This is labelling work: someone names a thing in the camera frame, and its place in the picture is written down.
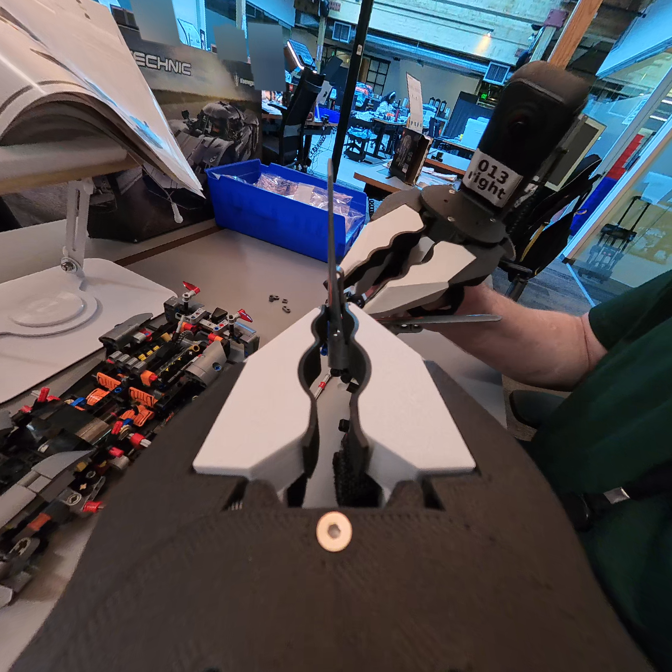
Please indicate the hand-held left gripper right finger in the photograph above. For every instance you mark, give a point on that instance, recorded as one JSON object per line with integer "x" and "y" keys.
{"x": 414, "y": 414}

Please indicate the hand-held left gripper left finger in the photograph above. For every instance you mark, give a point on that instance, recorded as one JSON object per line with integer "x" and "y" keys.
{"x": 252, "y": 414}

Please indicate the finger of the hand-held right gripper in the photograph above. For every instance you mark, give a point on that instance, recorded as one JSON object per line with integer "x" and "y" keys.
{"x": 388, "y": 231}
{"x": 425, "y": 273}

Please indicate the black lego cross pieces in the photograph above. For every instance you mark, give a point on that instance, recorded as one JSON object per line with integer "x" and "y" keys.
{"x": 281, "y": 303}

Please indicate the large lego car chassis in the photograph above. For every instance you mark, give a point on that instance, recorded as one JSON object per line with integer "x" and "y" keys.
{"x": 105, "y": 409}

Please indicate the dark lego set box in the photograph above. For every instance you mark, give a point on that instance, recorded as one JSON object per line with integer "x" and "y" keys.
{"x": 210, "y": 120}

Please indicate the person's right hand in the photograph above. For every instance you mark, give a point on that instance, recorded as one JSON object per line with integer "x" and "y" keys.
{"x": 493, "y": 330}

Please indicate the black office chair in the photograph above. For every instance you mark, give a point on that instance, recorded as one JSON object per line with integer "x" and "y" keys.
{"x": 299, "y": 115}
{"x": 551, "y": 231}

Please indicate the clear plastic bag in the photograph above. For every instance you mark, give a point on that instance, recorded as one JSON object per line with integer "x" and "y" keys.
{"x": 294, "y": 189}

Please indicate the blue parts bin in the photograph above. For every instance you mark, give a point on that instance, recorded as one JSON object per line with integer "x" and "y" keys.
{"x": 273, "y": 215}

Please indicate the black pole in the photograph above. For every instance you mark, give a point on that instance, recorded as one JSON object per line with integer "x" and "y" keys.
{"x": 351, "y": 78}

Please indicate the green sweater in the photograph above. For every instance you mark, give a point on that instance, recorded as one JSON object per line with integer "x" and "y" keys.
{"x": 619, "y": 409}

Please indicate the white book stand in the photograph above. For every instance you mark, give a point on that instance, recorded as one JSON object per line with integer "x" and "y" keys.
{"x": 63, "y": 325}

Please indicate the open instruction booklet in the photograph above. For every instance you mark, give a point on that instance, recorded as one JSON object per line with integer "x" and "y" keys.
{"x": 78, "y": 78}

